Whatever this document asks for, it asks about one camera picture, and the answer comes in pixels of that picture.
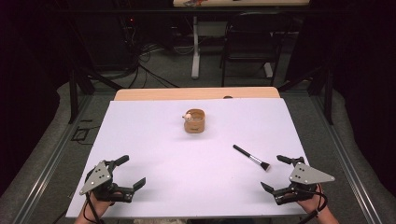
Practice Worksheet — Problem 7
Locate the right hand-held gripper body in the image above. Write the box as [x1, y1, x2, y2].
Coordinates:
[270, 156, 336, 206]

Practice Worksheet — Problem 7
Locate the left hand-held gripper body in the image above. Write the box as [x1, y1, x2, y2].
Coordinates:
[79, 159, 135, 203]

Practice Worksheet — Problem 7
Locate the black makeup brush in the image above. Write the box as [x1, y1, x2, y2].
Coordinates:
[233, 144, 271, 172]

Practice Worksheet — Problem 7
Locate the wooden cup with small figure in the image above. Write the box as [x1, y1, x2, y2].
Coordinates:
[181, 108, 206, 134]

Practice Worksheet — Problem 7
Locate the person's right hand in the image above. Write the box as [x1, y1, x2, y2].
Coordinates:
[296, 184, 327, 217]

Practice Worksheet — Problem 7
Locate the person's left hand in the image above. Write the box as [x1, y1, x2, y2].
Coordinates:
[81, 190, 117, 219]

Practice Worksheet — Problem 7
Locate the white table mat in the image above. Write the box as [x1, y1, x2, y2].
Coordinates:
[65, 97, 313, 219]

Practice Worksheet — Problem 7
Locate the black metal stand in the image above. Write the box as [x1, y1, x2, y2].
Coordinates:
[68, 60, 124, 125]
[277, 65, 334, 126]

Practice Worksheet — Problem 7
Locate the wooden table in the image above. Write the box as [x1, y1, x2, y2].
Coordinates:
[113, 86, 281, 102]

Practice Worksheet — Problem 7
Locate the white desk leg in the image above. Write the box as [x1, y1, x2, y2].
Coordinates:
[262, 62, 275, 78]
[191, 16, 202, 79]

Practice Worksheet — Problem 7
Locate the black equipment rack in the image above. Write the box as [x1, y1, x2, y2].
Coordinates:
[73, 12, 138, 72]

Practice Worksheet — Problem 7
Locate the black folding chair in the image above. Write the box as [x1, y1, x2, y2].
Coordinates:
[219, 11, 294, 88]

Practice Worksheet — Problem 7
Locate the light wooden desk top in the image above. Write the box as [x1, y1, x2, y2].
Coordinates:
[172, 0, 311, 8]

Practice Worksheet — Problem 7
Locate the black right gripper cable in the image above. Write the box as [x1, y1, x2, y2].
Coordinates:
[297, 184, 329, 224]

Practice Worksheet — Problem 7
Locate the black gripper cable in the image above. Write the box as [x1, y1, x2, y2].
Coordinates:
[84, 190, 106, 224]
[297, 184, 329, 224]

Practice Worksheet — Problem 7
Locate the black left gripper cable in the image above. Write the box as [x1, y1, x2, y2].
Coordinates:
[84, 190, 106, 224]

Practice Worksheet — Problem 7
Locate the metal floor rail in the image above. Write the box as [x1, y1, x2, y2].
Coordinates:
[11, 92, 92, 224]
[311, 92, 385, 224]

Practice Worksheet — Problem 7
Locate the bundle of black floor cables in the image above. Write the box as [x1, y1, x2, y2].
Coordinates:
[122, 18, 181, 90]

